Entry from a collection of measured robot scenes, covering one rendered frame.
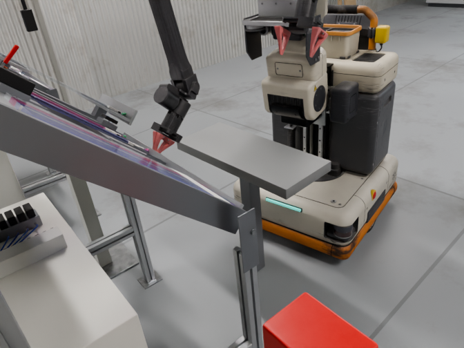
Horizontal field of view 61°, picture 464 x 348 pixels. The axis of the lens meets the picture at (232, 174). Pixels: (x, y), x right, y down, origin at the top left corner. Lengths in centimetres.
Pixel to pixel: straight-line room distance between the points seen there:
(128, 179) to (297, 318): 37
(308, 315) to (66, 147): 46
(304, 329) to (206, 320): 107
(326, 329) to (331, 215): 111
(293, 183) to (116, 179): 70
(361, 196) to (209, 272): 76
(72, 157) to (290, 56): 109
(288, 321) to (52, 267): 67
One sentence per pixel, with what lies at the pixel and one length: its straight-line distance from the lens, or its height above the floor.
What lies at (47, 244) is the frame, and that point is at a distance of 115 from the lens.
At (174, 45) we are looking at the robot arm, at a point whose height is 103.
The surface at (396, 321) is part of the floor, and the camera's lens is 171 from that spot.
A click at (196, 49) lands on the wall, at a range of 501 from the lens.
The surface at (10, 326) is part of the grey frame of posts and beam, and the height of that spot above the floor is 79.
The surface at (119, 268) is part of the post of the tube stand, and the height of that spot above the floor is 1.
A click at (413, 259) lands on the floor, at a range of 197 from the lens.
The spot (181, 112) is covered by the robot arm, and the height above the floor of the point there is 83.
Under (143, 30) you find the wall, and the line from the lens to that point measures 459.
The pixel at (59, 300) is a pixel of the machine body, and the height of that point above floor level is 62.
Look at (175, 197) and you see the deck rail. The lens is 81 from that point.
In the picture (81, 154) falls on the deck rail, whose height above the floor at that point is 101.
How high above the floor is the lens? 128
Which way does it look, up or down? 30 degrees down
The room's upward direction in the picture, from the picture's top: 6 degrees counter-clockwise
